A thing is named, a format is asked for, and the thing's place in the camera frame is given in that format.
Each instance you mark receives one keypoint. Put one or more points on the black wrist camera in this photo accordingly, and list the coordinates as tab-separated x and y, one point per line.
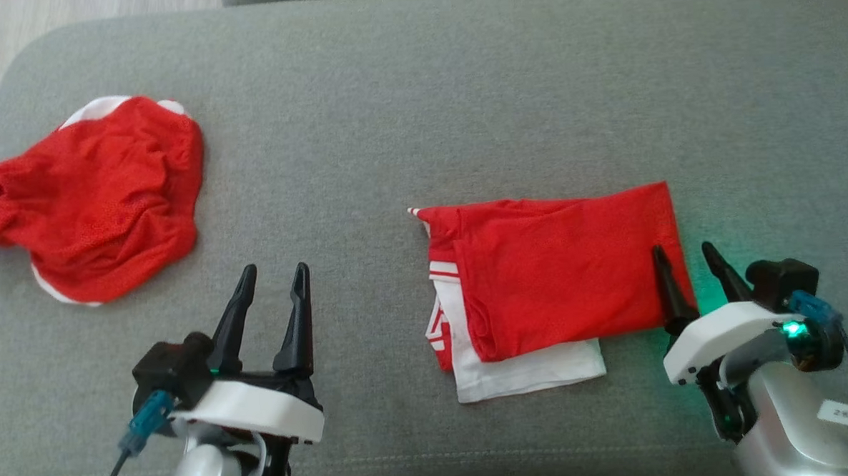
784	279
175	367

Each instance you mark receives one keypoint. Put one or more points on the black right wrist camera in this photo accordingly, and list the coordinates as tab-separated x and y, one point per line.
784	279

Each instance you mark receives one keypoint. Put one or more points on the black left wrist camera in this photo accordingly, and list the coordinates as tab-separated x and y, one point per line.
175	367

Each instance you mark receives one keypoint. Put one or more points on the red tee striped white sleeves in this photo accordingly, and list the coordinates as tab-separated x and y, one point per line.
561	275

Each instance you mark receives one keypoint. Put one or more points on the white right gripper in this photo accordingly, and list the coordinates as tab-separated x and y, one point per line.
714	336

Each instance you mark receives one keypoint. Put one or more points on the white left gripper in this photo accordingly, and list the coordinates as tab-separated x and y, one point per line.
260	410

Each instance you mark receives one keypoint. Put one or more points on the white label sticker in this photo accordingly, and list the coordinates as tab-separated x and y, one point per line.
842	413

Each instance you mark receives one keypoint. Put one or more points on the red mesh jersey white hem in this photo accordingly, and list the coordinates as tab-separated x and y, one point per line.
100	202

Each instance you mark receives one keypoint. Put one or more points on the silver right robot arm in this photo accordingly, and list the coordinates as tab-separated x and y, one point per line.
783	430

